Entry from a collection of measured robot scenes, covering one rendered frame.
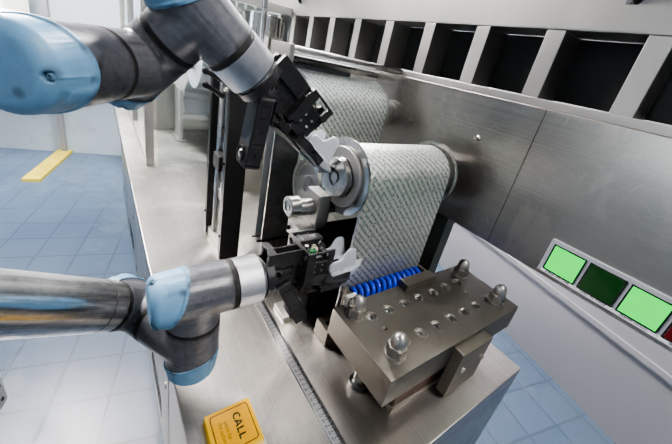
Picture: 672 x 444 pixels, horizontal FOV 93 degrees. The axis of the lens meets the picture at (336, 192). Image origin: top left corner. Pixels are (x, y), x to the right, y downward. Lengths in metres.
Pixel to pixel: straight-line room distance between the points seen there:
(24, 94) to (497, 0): 0.79
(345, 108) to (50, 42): 0.57
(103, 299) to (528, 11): 0.87
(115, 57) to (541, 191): 0.70
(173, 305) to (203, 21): 0.34
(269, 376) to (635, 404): 1.92
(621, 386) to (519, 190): 1.67
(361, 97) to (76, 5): 3.50
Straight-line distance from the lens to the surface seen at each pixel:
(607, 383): 2.33
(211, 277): 0.48
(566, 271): 0.74
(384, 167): 0.58
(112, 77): 0.38
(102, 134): 4.21
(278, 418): 0.64
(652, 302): 0.72
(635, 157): 0.70
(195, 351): 0.54
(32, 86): 0.34
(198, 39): 0.43
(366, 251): 0.64
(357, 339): 0.59
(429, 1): 0.96
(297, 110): 0.48
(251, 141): 0.48
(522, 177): 0.75
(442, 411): 0.74
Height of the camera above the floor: 1.45
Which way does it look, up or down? 23 degrees down
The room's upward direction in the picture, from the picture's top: 12 degrees clockwise
